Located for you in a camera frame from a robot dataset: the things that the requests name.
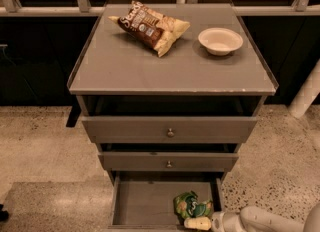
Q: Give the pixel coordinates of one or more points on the grey top drawer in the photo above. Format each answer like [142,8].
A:
[136,129]

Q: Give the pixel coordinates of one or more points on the round metal top knob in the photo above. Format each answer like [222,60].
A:
[170,133]

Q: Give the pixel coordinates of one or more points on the grey drawer cabinet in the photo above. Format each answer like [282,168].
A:
[118,76]

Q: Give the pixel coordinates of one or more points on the white cylindrical robot post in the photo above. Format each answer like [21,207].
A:
[307,93]

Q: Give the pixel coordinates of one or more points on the round metal knob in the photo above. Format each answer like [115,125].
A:
[169,164]
[170,133]

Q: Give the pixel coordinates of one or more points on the brown yellow chip bag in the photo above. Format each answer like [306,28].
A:
[152,28]

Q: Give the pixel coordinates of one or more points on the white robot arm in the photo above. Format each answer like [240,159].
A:
[254,219]

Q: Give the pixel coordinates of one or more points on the grey middle drawer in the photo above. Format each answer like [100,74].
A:
[156,161]

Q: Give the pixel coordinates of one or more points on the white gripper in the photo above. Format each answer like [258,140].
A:
[222,221]

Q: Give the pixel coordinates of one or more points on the green rice chip bag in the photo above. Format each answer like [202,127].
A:
[187,205]

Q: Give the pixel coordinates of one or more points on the grey bottom drawer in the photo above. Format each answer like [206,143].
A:
[147,204]

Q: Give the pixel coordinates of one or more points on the grey drawer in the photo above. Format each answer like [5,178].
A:
[147,204]
[156,161]
[136,129]

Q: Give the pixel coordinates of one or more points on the round metal middle knob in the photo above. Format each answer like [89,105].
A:
[169,164]

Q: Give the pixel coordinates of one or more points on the white paper bowl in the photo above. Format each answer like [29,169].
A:
[220,41]

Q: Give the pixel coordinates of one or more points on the black shoe tip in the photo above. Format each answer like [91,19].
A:
[4,215]

